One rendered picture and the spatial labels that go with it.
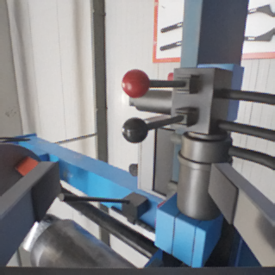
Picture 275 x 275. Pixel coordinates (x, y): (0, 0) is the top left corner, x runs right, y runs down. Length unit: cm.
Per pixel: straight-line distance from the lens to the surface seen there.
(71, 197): 72
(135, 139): 26
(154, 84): 28
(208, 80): 39
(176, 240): 51
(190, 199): 46
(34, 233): 98
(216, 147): 41
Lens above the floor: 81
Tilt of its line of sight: 37 degrees up
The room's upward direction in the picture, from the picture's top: 77 degrees counter-clockwise
